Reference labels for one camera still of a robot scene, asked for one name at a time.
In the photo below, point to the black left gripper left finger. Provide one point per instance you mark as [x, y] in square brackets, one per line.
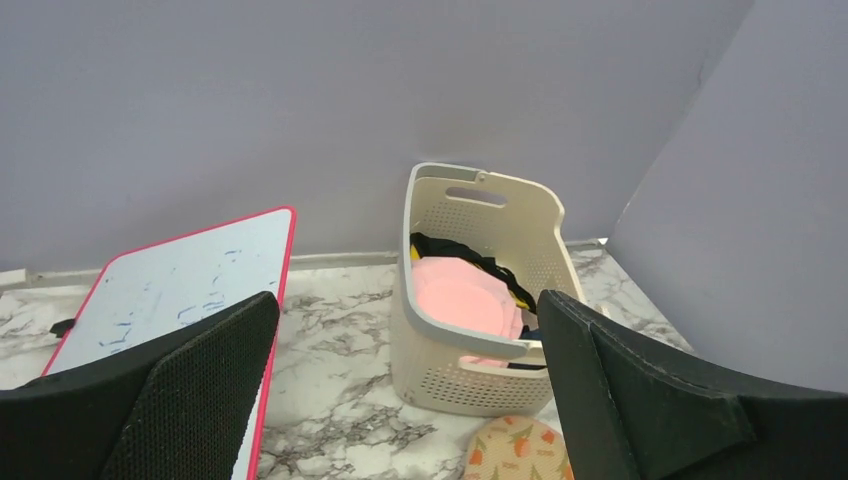
[175, 407]

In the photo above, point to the pink cloth in basket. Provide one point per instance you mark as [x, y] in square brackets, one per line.
[457, 293]

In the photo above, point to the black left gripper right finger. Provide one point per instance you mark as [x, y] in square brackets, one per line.
[631, 407]

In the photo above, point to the black and yellow garment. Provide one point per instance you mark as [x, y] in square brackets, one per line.
[422, 246]

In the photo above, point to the red-framed whiteboard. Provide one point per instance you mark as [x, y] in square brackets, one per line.
[154, 290]

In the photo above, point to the cream plastic laundry basket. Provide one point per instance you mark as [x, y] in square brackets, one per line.
[518, 223]

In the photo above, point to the floral mesh laundry bag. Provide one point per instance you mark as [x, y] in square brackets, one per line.
[517, 448]

